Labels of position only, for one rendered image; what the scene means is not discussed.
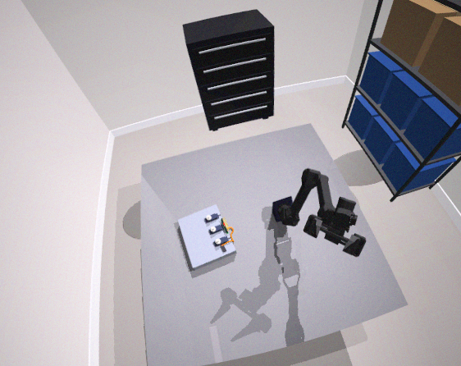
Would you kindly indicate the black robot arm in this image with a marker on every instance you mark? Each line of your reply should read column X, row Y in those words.
column 339, row 215

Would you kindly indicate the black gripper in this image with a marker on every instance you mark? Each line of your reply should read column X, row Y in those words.
column 335, row 234

